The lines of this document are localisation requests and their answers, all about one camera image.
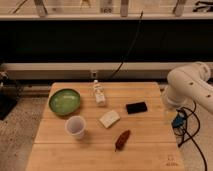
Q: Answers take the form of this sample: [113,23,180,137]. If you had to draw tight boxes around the brown dried chili pepper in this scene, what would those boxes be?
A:
[115,130,131,150]

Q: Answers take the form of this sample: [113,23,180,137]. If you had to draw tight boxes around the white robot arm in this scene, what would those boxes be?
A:
[162,62,213,124]

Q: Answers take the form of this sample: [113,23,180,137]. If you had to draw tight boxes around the black equipment at left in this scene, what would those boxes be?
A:
[0,71,21,121]

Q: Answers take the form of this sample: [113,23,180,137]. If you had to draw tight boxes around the small clear plastic bottle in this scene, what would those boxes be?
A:
[93,80,106,106]

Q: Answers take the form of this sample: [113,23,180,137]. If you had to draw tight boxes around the blue cable connector box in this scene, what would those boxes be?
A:
[172,113,187,128]

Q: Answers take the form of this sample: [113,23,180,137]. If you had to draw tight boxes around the black floor cables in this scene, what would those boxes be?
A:
[173,101,209,171]

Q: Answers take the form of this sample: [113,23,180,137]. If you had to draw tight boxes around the white ceramic cup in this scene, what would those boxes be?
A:
[65,116,86,140]

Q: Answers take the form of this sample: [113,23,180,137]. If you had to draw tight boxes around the black hanging cable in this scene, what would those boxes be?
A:
[105,10,145,82]

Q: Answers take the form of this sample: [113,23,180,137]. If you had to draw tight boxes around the green ceramic bowl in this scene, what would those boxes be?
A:
[49,88,81,116]

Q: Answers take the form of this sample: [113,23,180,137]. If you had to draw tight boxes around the black rectangular eraser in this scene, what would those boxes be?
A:
[126,102,147,114]

